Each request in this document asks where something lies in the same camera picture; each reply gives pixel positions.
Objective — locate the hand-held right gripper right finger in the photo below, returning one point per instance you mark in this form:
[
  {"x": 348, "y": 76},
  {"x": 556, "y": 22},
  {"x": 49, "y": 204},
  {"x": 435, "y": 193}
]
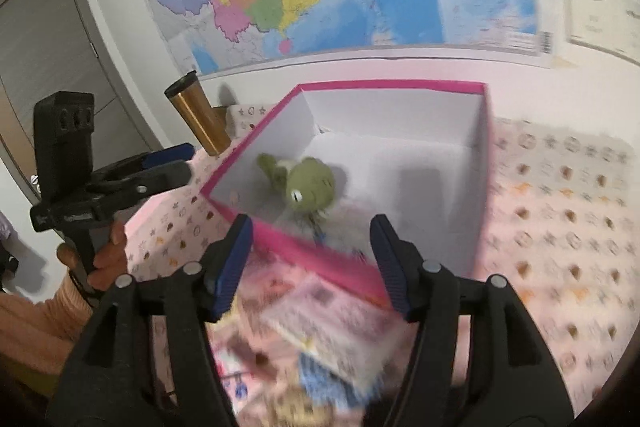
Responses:
[{"x": 392, "y": 268}]

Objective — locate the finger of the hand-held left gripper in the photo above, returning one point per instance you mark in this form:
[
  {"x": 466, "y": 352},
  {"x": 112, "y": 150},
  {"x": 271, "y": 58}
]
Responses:
[
  {"x": 160, "y": 177},
  {"x": 170, "y": 152}
]

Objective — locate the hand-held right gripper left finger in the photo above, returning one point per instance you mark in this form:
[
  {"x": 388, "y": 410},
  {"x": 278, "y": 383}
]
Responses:
[{"x": 234, "y": 259}]

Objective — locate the pink white tissue packet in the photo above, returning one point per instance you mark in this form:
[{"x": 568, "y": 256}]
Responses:
[{"x": 335, "y": 322}]

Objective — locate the green plush toy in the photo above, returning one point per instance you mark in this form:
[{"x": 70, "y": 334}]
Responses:
[{"x": 310, "y": 184}]

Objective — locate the pink cardboard box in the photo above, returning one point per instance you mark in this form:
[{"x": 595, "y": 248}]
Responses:
[{"x": 395, "y": 157}]

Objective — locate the small pink packet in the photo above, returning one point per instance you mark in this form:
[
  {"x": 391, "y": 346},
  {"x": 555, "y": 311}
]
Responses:
[{"x": 232, "y": 377}]

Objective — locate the blue gingham scrunchie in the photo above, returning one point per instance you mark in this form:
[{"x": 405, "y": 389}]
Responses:
[{"x": 327, "y": 382}]

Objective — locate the person's left forearm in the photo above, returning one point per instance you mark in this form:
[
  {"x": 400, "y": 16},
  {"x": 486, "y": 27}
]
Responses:
[{"x": 35, "y": 332}]

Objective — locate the person's left hand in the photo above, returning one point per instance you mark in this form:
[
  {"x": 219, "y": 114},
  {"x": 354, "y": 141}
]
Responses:
[{"x": 112, "y": 257}]

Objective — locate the gold tumbler with black lid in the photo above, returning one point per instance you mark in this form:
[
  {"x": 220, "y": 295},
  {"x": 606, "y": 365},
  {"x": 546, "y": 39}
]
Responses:
[{"x": 197, "y": 117}]

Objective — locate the grey door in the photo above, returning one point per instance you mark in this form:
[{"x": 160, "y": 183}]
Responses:
[{"x": 45, "y": 42}]

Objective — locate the pink printed blanket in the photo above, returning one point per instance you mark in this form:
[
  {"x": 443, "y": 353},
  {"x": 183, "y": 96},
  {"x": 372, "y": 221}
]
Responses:
[{"x": 550, "y": 232}]

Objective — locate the beige tape piece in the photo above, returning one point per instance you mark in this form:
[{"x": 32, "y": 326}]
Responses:
[{"x": 564, "y": 61}]

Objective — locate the white wall socket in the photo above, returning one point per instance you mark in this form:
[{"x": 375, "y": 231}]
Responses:
[{"x": 600, "y": 14}]

